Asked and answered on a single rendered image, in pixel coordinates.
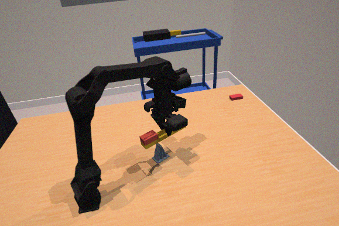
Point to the red rectangular block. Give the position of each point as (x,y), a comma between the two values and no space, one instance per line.
(236,97)

